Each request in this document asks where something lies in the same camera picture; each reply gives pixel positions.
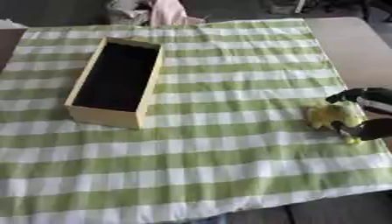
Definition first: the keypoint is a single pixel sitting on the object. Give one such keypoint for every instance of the pink cloth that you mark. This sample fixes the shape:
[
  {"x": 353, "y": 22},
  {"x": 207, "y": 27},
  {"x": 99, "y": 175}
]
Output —
[{"x": 171, "y": 13}]

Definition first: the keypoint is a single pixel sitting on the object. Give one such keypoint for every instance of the yellow soft toy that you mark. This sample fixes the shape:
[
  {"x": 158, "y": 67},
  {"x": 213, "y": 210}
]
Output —
[{"x": 331, "y": 115}]

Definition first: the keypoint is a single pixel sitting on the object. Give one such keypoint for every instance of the tan cardboard box, black inside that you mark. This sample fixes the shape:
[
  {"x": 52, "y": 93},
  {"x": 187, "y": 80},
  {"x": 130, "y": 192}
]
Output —
[{"x": 116, "y": 82}]

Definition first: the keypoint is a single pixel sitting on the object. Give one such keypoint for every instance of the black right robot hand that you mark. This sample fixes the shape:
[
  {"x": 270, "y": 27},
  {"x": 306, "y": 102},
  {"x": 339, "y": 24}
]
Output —
[{"x": 375, "y": 96}]

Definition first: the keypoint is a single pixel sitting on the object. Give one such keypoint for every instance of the grey bag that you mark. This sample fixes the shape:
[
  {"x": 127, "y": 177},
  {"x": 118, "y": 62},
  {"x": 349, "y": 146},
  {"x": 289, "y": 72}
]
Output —
[{"x": 127, "y": 12}]

